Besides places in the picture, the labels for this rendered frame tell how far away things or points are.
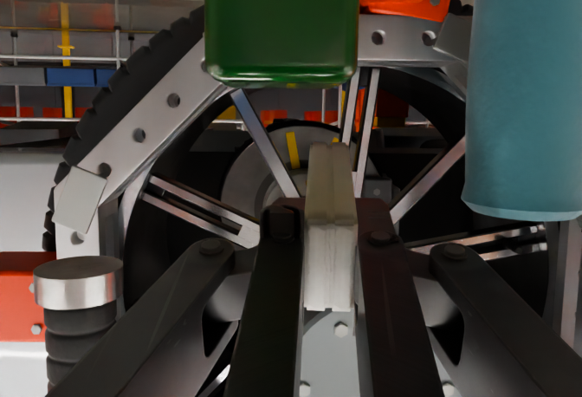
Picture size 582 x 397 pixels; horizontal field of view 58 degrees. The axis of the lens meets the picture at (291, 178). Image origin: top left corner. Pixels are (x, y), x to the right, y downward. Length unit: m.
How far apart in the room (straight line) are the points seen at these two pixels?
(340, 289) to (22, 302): 0.44
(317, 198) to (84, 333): 0.17
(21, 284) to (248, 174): 0.56
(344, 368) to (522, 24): 0.26
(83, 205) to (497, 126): 0.35
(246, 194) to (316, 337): 0.67
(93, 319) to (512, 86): 0.30
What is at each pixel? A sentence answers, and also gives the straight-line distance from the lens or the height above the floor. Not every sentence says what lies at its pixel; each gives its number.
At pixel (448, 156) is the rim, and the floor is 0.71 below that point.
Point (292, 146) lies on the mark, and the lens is 1.00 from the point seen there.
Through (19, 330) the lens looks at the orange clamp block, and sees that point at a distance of 0.57.
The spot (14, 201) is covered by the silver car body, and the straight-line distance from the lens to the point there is 1.01.
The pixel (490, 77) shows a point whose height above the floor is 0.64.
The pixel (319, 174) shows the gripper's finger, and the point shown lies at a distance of 0.18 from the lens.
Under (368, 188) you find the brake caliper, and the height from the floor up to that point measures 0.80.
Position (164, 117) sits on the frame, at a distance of 0.49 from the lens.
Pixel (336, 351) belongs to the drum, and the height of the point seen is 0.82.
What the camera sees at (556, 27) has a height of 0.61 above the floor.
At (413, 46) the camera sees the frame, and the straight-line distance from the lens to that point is 0.49.
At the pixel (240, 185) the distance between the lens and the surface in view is 1.01.
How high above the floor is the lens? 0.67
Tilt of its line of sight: 7 degrees up
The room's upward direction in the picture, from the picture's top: 179 degrees counter-clockwise
